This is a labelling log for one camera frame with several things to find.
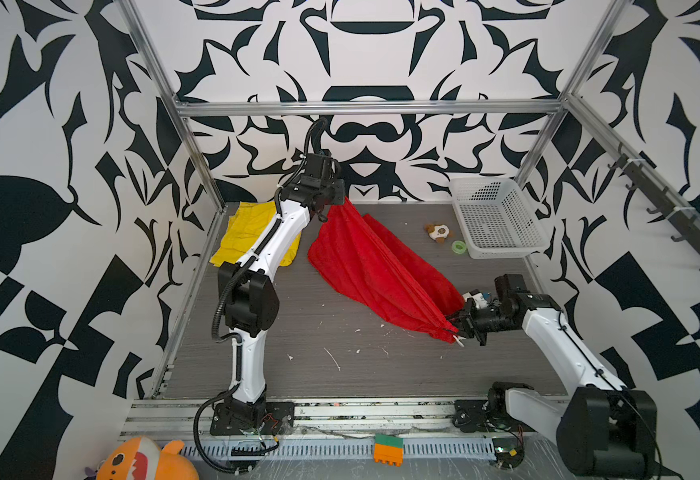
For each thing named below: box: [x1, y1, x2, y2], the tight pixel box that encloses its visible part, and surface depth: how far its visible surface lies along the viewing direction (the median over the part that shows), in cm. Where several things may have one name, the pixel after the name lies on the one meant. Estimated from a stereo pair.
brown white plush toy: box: [424, 224, 454, 244], surface depth 110 cm
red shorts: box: [308, 197, 465, 343], surface depth 90 cm
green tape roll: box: [451, 240, 467, 255], surface depth 110 cm
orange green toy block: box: [373, 433, 404, 467], surface depth 71 cm
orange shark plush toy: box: [96, 436, 200, 480], surface depth 64 cm
